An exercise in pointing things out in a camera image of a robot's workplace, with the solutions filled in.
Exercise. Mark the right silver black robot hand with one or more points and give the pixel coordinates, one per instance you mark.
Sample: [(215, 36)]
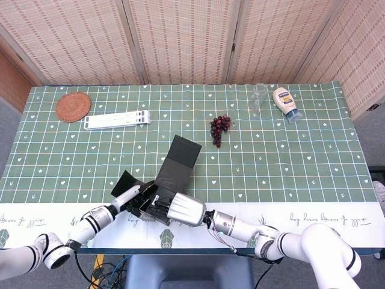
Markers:
[(186, 210)]

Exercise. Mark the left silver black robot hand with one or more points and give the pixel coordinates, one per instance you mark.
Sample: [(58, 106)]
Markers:
[(124, 198)]

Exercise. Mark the black cardboard box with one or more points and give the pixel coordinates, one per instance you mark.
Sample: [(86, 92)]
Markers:
[(177, 168)]

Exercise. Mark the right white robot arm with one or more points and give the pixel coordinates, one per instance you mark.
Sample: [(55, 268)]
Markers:
[(300, 244)]

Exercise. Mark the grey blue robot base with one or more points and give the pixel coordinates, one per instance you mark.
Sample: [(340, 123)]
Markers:
[(189, 271)]

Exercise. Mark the white folding stand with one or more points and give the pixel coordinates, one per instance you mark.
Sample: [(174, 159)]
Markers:
[(117, 120)]

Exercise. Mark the woven bamboo folding screen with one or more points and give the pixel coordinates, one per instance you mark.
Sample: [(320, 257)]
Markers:
[(180, 39)]

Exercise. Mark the bunch of dark red grapes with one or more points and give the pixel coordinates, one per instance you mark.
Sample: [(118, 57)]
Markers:
[(218, 126)]

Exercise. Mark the round woven rattan coaster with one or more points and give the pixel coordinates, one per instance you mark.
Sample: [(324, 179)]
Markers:
[(73, 107)]

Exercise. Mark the green checked deer tablecloth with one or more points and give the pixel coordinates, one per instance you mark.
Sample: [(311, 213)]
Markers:
[(285, 156)]

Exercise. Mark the clear plastic cup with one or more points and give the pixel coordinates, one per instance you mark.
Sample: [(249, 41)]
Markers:
[(257, 97)]

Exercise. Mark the mayonnaise squeeze bottle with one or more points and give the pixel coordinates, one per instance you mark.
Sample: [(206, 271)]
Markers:
[(284, 100)]

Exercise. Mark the brown wooden panel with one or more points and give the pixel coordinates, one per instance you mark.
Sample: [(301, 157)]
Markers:
[(12, 84)]

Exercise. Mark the grey pink fabric item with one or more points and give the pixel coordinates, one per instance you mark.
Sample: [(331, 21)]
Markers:
[(380, 192)]

